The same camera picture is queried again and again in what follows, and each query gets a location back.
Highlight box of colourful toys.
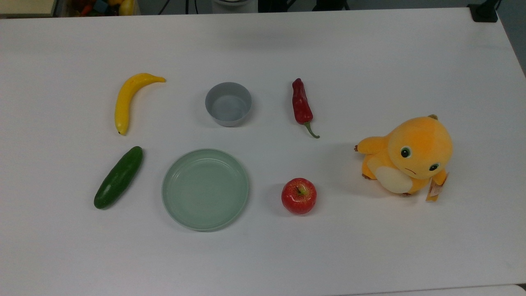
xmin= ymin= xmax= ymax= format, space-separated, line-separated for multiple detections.
xmin=61 ymin=0 xmax=139 ymax=17

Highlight grey bowl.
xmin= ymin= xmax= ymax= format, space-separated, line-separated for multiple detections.
xmin=205 ymin=82 xmax=252 ymax=127

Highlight black table clamp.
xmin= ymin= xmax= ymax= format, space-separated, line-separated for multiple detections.
xmin=468 ymin=0 xmax=499 ymax=23

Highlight red apple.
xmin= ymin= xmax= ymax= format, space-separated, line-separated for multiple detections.
xmin=281 ymin=178 xmax=317 ymax=215

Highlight wooden board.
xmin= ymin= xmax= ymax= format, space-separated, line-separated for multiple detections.
xmin=0 ymin=0 xmax=57 ymax=18

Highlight pale green plate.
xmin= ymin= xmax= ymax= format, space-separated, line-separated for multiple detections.
xmin=161 ymin=148 xmax=250 ymax=232

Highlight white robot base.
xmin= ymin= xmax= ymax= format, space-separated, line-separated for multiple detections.
xmin=211 ymin=0 xmax=258 ymax=14

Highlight yellow banana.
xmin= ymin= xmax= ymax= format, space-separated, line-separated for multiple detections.
xmin=115 ymin=73 xmax=167 ymax=136

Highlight orange plush toy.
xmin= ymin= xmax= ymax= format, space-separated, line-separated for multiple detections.
xmin=354 ymin=114 xmax=454 ymax=202

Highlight red chili pepper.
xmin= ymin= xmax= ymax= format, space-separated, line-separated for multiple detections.
xmin=292 ymin=78 xmax=320 ymax=139

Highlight green cucumber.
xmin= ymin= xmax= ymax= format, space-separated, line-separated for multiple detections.
xmin=94 ymin=146 xmax=144 ymax=210

